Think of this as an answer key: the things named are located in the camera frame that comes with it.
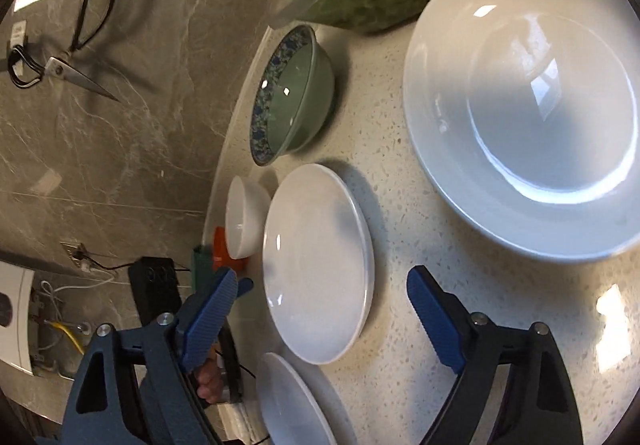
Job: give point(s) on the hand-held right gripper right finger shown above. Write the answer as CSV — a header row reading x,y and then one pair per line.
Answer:
x,y
435,320

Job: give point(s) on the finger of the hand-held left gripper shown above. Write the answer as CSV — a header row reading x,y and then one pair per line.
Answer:
x,y
245,286

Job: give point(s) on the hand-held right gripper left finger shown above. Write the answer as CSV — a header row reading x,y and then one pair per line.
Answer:
x,y
210,320

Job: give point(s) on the small white bowl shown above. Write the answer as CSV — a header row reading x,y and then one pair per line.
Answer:
x,y
242,220

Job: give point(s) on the green bowl with blue rim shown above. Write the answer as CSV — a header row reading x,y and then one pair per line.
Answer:
x,y
300,95

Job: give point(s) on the large white deep plate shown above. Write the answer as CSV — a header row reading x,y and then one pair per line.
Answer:
x,y
525,100

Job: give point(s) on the person's left hand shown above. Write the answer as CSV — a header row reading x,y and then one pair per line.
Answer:
x,y
207,382

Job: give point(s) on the orange bowl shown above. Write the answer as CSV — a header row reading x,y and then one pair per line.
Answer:
x,y
220,250

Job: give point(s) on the white cloth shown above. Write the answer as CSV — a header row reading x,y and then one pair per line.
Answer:
x,y
240,425

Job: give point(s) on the white water heater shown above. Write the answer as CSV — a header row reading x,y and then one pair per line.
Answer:
x,y
12,325

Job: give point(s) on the wall socket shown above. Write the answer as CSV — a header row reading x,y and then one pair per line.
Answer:
x,y
75,252

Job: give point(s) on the white wall hook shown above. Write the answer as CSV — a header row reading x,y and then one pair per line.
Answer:
x,y
19,32

